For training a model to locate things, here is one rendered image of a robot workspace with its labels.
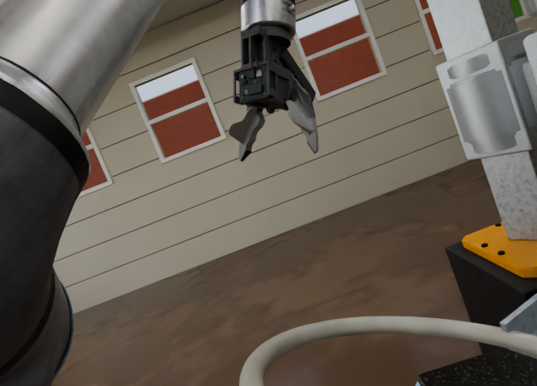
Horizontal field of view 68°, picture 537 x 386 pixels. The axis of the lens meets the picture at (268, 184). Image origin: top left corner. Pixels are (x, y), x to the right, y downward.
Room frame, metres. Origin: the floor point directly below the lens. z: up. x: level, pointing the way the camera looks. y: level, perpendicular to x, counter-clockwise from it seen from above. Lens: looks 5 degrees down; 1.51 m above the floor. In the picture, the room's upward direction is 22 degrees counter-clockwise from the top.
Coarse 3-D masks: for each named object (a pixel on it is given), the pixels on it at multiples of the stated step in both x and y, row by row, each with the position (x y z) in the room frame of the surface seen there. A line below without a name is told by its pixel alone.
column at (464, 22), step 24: (432, 0) 1.56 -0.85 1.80; (456, 0) 1.49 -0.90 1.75; (480, 0) 1.42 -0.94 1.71; (504, 0) 1.49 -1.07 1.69; (456, 24) 1.51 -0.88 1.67; (480, 24) 1.44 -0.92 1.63; (504, 24) 1.47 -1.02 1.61; (456, 48) 1.54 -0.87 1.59; (504, 168) 1.51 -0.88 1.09; (528, 168) 1.44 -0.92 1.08; (504, 192) 1.54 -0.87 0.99; (528, 192) 1.46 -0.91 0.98; (504, 216) 1.57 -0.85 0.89; (528, 216) 1.49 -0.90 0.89
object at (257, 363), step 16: (336, 320) 0.68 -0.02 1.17; (352, 320) 0.69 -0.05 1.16; (368, 320) 0.69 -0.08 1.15; (384, 320) 0.69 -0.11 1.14; (400, 320) 0.69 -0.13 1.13; (416, 320) 0.68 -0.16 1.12; (432, 320) 0.67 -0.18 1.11; (448, 320) 0.66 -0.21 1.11; (288, 336) 0.61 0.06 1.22; (304, 336) 0.63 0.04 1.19; (320, 336) 0.65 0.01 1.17; (336, 336) 0.67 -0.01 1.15; (448, 336) 0.66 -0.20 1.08; (464, 336) 0.64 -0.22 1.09; (480, 336) 0.62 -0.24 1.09; (496, 336) 0.61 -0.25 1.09; (512, 336) 0.59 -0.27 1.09; (528, 336) 0.57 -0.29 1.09; (256, 352) 0.53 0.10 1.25; (272, 352) 0.56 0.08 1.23; (528, 352) 0.57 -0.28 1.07; (256, 368) 0.48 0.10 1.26; (240, 384) 0.45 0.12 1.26; (256, 384) 0.43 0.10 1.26
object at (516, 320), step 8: (536, 296) 0.64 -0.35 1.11; (528, 304) 0.63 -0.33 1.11; (536, 304) 0.63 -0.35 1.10; (512, 312) 0.62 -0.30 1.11; (520, 312) 0.61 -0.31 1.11; (528, 312) 0.62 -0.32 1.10; (536, 312) 0.63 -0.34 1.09; (504, 320) 0.61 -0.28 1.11; (512, 320) 0.60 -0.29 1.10; (520, 320) 0.61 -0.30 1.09; (528, 320) 0.62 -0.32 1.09; (536, 320) 0.62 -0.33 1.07; (504, 328) 0.60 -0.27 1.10; (512, 328) 0.60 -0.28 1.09; (520, 328) 0.61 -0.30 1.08; (528, 328) 0.62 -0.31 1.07; (536, 328) 0.62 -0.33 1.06; (520, 352) 0.59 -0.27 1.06
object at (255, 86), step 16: (256, 32) 0.62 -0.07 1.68; (272, 32) 0.63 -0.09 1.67; (256, 48) 0.64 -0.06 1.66; (272, 48) 0.67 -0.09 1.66; (256, 64) 0.61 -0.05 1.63; (272, 64) 0.61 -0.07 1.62; (240, 80) 0.63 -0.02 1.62; (256, 80) 0.61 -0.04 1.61; (272, 80) 0.61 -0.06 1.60; (288, 80) 0.64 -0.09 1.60; (240, 96) 0.63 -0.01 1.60; (256, 96) 0.61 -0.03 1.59; (272, 96) 0.60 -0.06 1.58; (288, 96) 0.64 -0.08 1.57; (272, 112) 0.68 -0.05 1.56
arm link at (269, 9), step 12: (252, 0) 0.64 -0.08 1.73; (264, 0) 0.63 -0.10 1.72; (276, 0) 0.63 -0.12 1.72; (288, 0) 0.64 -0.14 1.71; (252, 12) 0.64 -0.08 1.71; (264, 12) 0.63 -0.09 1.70; (276, 12) 0.63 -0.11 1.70; (288, 12) 0.65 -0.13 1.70; (252, 24) 0.64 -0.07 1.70; (264, 24) 0.63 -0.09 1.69; (276, 24) 0.63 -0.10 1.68; (288, 24) 0.64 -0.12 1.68
